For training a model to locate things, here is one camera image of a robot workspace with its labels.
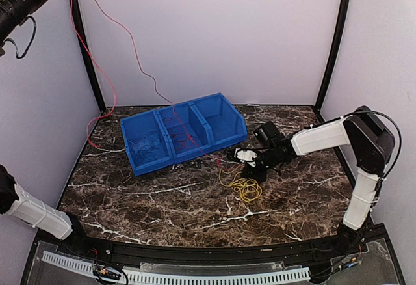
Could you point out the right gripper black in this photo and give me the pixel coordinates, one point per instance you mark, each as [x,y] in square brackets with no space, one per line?
[249,172]

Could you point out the blue three-compartment plastic bin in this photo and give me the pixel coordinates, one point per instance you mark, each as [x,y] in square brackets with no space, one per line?
[162,137]

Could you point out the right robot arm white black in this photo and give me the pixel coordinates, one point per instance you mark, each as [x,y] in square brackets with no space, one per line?
[375,148]

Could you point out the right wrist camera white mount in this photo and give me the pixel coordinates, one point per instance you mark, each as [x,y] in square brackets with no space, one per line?
[245,155]

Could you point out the left black frame post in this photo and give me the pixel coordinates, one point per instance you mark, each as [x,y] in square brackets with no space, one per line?
[77,22]

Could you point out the black frame post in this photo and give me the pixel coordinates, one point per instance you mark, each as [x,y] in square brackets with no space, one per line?
[333,54]
[77,22]

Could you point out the white slotted cable duct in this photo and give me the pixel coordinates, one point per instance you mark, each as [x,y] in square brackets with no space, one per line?
[180,274]

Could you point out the black curved front rail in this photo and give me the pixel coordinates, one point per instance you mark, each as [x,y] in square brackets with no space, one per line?
[312,251]

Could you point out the right black frame post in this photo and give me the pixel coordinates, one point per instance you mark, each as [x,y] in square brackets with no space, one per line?
[333,54]

